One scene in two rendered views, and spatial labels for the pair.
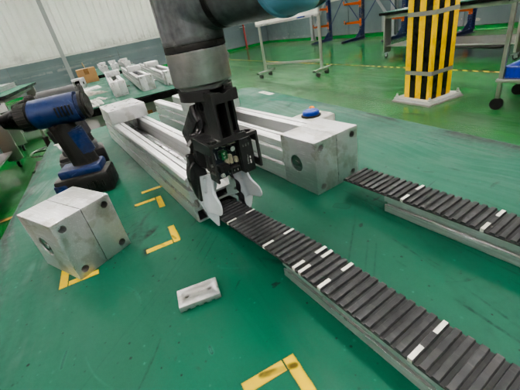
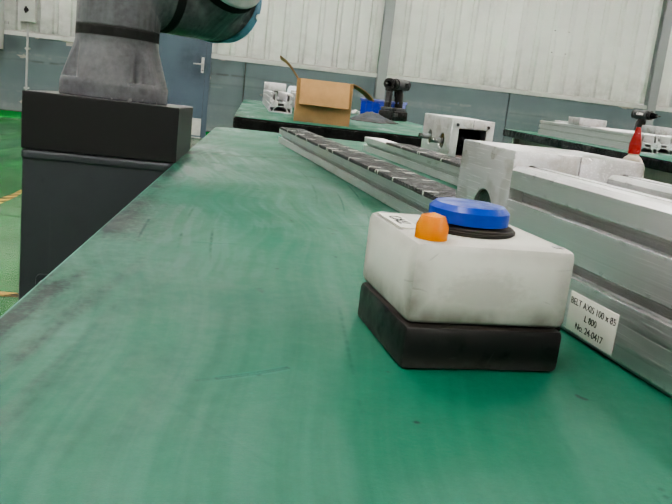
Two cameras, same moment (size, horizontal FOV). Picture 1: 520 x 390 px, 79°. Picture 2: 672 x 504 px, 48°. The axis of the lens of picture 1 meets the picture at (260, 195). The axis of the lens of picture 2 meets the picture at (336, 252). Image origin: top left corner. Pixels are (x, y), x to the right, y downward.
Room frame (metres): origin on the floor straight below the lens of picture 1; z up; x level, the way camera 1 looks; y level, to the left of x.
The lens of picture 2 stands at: (1.12, -0.13, 0.90)
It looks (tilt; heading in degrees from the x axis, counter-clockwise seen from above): 12 degrees down; 194
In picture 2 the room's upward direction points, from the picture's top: 7 degrees clockwise
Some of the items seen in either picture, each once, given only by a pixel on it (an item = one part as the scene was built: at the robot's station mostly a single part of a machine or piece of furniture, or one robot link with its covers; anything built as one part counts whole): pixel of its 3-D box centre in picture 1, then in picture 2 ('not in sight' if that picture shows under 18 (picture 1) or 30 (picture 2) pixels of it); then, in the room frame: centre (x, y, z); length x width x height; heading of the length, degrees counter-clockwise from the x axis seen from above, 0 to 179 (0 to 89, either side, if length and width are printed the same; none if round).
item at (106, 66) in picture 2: not in sight; (116, 64); (0.11, -0.73, 0.90); 0.15 x 0.15 x 0.10
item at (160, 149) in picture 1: (152, 144); not in sight; (0.83, 0.26, 0.82); 0.80 x 0.10 x 0.09; 28
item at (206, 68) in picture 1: (202, 68); not in sight; (0.43, 0.04, 1.02); 0.08 x 0.08 x 0.05
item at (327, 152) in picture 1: (324, 152); (524, 212); (0.53, -0.13, 0.83); 0.12 x 0.09 x 0.10; 118
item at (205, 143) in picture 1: (218, 131); not in sight; (0.42, 0.04, 0.94); 0.09 x 0.08 x 0.12; 28
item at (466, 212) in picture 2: (310, 114); (467, 221); (0.73, -0.16, 0.84); 0.04 x 0.04 x 0.02
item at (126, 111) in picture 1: (124, 114); not in sight; (1.05, 0.38, 0.87); 0.16 x 0.11 x 0.07; 28
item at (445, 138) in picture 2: not in sight; (455, 141); (-0.45, -0.29, 0.83); 0.11 x 0.10 x 0.10; 119
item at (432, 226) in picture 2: not in sight; (432, 225); (0.77, -0.17, 0.85); 0.02 x 0.02 x 0.01
